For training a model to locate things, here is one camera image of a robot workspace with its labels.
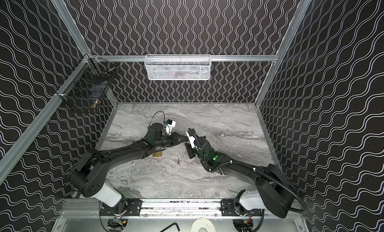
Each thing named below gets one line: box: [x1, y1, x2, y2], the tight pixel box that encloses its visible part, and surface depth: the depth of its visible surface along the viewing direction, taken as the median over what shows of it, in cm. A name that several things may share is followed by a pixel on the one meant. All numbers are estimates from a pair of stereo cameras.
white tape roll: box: [190, 217, 216, 232], surface depth 71 cm
